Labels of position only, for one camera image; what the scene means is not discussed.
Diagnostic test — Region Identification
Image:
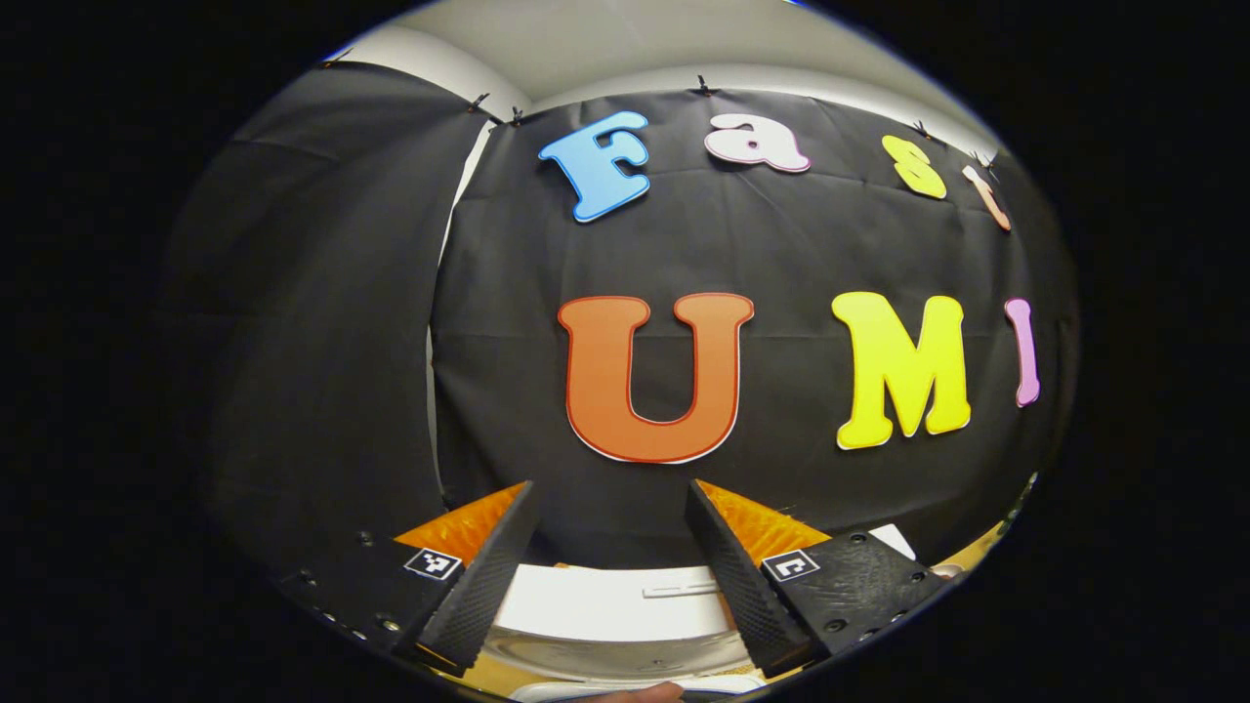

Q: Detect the black backdrop cloth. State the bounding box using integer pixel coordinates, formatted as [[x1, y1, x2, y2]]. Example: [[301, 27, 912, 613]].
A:
[[161, 61, 1080, 572]]

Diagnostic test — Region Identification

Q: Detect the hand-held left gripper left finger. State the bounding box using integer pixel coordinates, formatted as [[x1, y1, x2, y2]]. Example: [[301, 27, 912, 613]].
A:
[[276, 478, 541, 680]]

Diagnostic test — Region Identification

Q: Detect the white rice cooker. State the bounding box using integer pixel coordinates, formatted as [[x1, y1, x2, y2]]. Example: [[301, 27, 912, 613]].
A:
[[483, 524, 919, 699]]

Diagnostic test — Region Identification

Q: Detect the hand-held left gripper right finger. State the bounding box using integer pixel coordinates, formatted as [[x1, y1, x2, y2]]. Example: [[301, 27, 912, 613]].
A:
[[684, 478, 948, 680]]

